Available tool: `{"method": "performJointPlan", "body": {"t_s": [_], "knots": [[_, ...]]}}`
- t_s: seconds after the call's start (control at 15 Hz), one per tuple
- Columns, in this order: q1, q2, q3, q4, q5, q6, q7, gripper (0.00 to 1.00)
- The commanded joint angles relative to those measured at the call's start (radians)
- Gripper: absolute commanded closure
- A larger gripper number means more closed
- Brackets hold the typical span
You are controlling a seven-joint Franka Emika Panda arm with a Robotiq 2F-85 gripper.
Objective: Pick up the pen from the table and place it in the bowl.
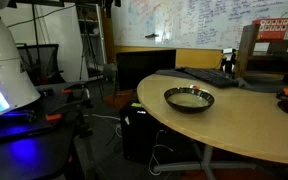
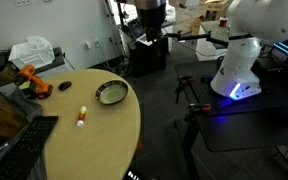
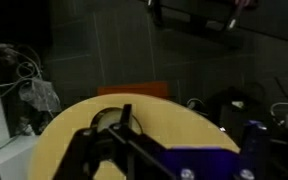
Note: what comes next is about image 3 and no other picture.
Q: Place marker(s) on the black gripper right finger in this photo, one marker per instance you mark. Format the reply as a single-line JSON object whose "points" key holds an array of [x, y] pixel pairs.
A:
{"points": [[134, 150]]}

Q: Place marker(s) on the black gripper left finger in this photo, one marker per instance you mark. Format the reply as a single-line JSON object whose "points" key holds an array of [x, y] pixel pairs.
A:
{"points": [[80, 156]]}

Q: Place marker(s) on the orange floor box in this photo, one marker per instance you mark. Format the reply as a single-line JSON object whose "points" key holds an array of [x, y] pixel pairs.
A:
{"points": [[134, 89]]}

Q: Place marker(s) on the grey plastic bag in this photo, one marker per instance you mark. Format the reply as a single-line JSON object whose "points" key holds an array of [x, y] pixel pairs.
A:
{"points": [[40, 95]]}

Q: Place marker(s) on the black bag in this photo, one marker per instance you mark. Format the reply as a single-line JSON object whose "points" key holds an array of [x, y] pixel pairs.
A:
{"points": [[237, 110]]}

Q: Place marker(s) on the blue camera mount bracket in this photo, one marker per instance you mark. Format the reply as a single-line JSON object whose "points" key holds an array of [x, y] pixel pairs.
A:
{"points": [[210, 163]]}

